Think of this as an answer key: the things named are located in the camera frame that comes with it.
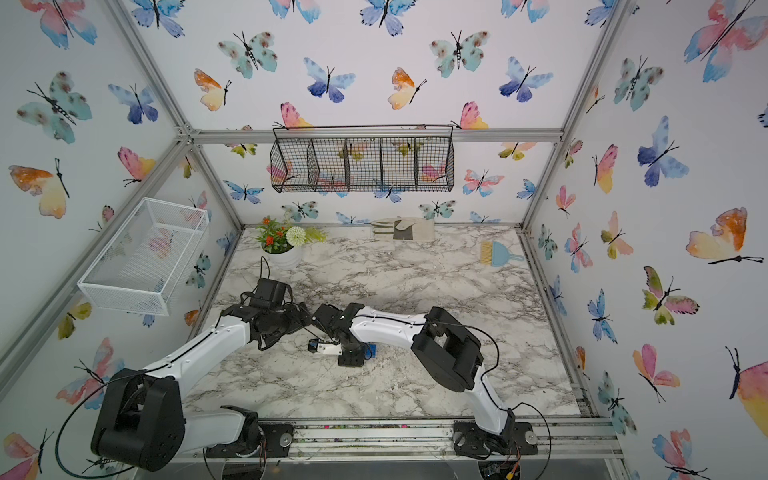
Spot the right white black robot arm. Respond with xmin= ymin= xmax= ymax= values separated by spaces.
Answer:
xmin=312 ymin=303 xmax=515 ymax=449

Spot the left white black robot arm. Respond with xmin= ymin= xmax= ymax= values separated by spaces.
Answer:
xmin=90 ymin=278 xmax=312 ymax=472

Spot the potted flower plant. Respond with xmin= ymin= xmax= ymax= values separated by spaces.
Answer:
xmin=256 ymin=217 xmax=327 ymax=270

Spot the blue dustpan brush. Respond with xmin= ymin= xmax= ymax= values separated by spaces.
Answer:
xmin=480 ymin=241 xmax=525 ymax=268

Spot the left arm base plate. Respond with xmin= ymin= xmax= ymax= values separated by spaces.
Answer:
xmin=205 ymin=422 xmax=294 ymax=460

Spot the white mesh wall basket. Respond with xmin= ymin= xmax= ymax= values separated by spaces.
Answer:
xmin=77 ymin=197 xmax=209 ymax=316

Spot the black wire wall basket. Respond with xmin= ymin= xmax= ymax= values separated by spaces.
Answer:
xmin=268 ymin=124 xmax=455 ymax=194

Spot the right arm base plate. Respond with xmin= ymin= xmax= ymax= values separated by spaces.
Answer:
xmin=452 ymin=421 xmax=538 ymax=460

